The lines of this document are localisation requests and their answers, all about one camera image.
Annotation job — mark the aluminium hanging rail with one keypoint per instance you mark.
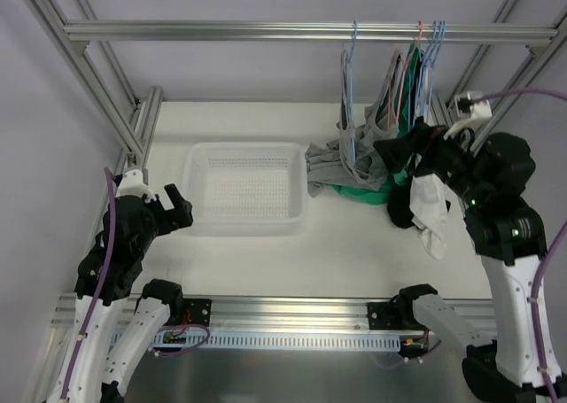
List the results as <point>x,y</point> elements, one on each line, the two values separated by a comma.
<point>379,32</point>

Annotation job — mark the pink hanger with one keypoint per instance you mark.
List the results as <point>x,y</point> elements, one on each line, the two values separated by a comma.
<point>394,110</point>

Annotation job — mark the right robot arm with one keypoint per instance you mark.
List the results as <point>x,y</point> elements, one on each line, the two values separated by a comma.
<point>518,364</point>

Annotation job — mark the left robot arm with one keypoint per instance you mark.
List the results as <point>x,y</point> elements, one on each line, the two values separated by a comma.
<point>94,369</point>

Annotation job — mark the aluminium frame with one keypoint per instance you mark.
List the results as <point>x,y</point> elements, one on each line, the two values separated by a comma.
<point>135,126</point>
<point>502,66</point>

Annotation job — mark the grey tank top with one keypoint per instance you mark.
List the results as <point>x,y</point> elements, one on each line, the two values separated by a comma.
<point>328,164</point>
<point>380,121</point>

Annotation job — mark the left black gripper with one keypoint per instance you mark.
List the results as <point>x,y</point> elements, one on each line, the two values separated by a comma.
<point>166,211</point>

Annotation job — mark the white slotted cable duct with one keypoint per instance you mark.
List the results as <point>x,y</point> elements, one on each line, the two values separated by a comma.
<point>365,342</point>

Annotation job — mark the front aluminium rail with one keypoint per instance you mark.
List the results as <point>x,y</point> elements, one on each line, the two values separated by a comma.
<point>288,315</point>

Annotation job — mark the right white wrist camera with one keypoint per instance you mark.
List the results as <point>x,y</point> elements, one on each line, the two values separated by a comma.
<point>471,110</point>

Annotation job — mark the black tank top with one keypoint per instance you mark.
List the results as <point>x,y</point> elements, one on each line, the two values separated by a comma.
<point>399,197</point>

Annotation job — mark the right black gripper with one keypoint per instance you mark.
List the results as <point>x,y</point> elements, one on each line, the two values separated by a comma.
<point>431,151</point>

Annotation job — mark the white plastic basket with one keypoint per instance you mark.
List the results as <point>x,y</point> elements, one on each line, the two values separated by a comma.
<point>246,188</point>

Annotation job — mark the light blue hanger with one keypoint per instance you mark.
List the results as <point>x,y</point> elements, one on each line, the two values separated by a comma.
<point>347,90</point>

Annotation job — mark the blue hangers on right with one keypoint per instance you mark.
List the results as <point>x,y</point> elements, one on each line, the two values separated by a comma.
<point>424,87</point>

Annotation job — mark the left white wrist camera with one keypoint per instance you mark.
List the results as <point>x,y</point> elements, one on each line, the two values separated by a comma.
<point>134,182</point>

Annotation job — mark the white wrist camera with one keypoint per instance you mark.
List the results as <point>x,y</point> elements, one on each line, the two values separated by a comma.
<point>134,182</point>
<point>471,110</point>

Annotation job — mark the left aluminium frame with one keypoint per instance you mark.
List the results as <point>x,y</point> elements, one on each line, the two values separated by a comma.
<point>135,126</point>

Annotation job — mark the green tank top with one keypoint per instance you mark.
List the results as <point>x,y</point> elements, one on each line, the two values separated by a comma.
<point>381,196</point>

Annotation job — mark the white tank top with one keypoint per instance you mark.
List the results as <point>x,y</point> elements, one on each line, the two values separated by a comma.
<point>429,206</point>

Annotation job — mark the right aluminium frame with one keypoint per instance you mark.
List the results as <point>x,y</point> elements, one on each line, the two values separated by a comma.
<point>502,66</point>

